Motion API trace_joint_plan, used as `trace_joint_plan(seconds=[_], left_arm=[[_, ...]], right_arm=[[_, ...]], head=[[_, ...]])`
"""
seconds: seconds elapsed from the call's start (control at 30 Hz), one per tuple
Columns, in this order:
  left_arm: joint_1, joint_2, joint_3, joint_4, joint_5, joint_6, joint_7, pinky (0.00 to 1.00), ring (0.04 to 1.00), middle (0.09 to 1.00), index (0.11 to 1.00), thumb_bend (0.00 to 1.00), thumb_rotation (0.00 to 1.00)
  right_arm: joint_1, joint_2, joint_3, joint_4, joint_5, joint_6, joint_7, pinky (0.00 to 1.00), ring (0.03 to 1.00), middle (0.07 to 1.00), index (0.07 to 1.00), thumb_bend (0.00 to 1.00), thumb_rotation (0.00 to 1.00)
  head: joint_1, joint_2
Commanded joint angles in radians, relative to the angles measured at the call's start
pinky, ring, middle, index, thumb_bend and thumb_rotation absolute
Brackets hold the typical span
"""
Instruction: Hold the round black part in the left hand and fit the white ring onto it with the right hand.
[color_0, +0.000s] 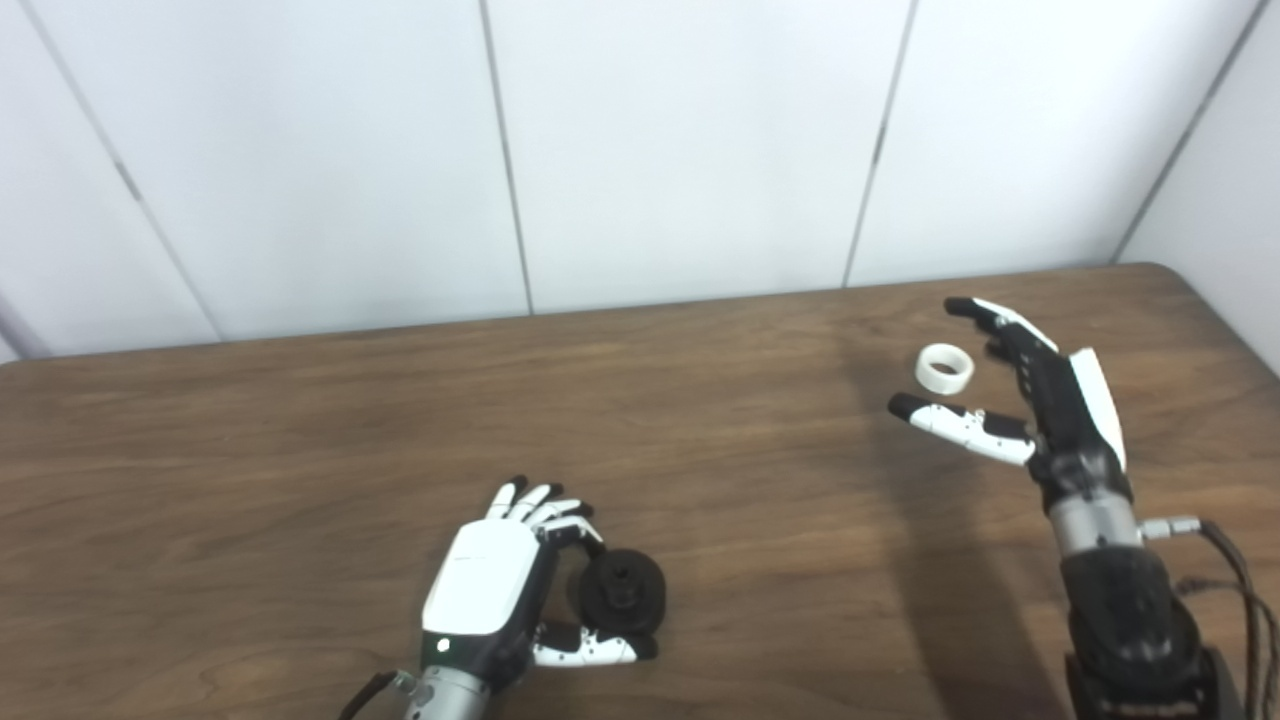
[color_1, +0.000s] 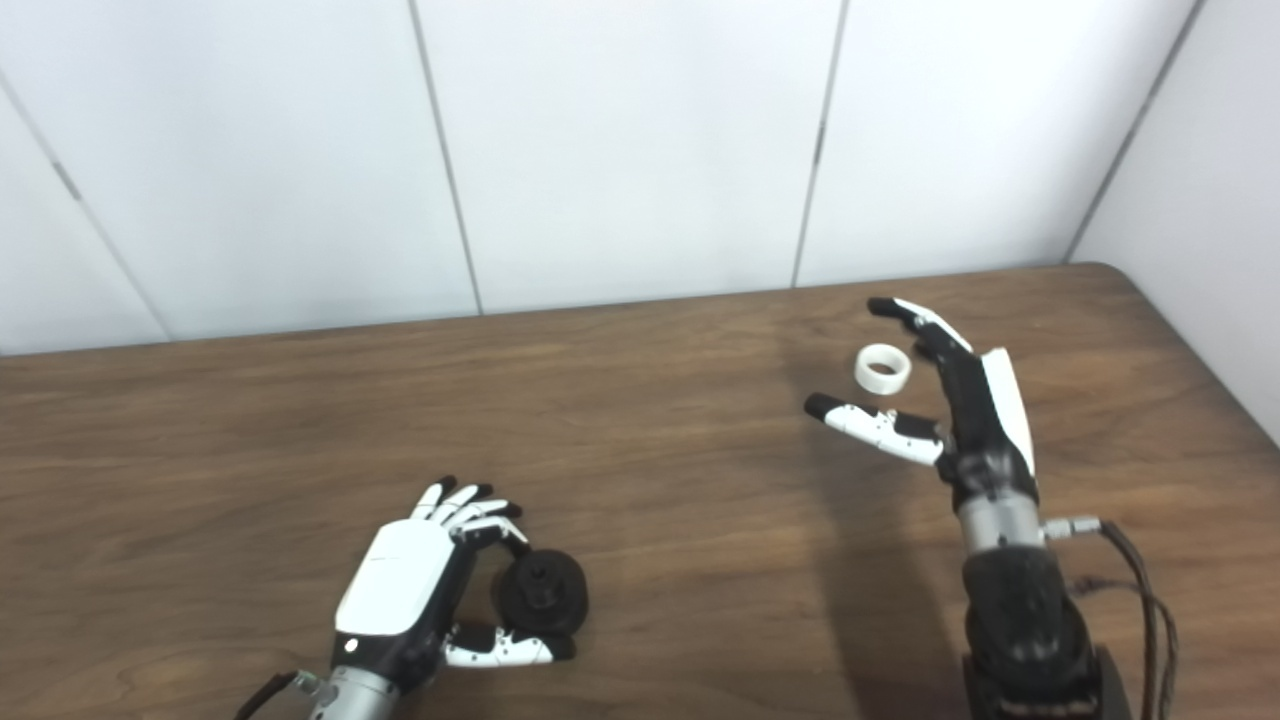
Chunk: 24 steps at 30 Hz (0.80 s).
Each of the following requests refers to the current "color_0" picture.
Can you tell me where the grey wall corner post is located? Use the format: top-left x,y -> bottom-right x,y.
0,290 -> 51,361

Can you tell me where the black and white right hand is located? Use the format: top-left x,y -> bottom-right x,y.
888,297 -> 1134,511

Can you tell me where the round black part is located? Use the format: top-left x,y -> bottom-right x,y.
578,549 -> 667,637

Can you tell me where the black and white left hand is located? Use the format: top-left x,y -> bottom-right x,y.
420,476 -> 659,691

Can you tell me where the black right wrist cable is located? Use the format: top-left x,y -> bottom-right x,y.
1140,515 -> 1280,720

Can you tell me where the white ring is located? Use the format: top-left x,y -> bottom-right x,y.
916,343 -> 976,395

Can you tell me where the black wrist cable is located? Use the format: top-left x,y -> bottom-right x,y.
337,672 -> 413,720
1140,515 -> 1280,720

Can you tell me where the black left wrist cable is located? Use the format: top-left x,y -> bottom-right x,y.
337,672 -> 413,720

